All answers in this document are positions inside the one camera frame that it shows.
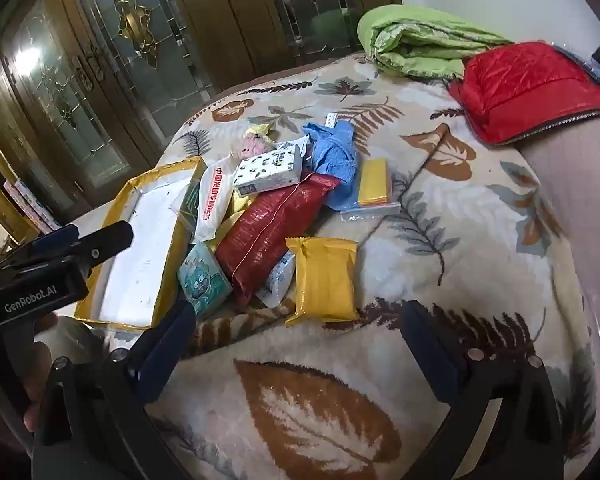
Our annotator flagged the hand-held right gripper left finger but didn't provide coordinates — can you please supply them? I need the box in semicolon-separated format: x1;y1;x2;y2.
32;300;197;480

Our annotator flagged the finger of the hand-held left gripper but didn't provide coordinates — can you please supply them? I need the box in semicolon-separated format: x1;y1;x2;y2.
45;221;134;273
0;225;80;268

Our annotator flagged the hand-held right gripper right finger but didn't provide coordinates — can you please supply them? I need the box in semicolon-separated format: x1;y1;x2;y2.
402;300;563;480

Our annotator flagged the gold-rimmed white tray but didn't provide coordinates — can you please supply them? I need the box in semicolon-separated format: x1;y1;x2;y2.
75;156;206;333

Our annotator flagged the teal cartoon tissue pack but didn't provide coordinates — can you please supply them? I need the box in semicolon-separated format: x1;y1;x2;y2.
176;241;233;318

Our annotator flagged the white pouch with red print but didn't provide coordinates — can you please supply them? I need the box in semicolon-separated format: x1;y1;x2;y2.
195;154;253;243

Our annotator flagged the white blue-label packet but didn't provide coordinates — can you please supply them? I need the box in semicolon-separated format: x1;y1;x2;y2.
255;250;297;308

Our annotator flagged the red woven bag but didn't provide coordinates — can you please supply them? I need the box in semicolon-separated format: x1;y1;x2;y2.
215;172;341;306

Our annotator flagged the pink plush toy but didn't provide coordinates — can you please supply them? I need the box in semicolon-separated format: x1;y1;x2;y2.
237;122;276;161

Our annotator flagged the white green-print tissue pack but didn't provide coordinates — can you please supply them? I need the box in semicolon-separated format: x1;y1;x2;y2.
232;141;305;196

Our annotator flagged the blue towel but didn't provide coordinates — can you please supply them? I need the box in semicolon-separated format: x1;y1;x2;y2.
302;120;363;211

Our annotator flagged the person's left hand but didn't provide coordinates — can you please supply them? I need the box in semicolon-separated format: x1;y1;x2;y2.
0;311;61;461

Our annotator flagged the stack of white boxes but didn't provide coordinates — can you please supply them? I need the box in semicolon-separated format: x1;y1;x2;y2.
2;177;63;233

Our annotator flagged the clear packet with green print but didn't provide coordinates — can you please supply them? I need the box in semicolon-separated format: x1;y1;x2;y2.
172;180;203;226

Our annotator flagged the leaf printed blanket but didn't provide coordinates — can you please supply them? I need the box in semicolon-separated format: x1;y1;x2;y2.
35;52;600;480

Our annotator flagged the yellow packet in zip bag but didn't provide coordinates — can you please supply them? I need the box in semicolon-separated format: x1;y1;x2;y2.
340;157;402;221

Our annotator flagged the wooden glass-door cabinet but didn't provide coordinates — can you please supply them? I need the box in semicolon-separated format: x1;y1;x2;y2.
0;0;403;241

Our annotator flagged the red quilt in clear bag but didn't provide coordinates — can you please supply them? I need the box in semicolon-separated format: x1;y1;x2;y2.
450;41;600;147

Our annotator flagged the green folded quilt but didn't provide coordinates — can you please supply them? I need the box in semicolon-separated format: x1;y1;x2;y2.
357;4;513;81

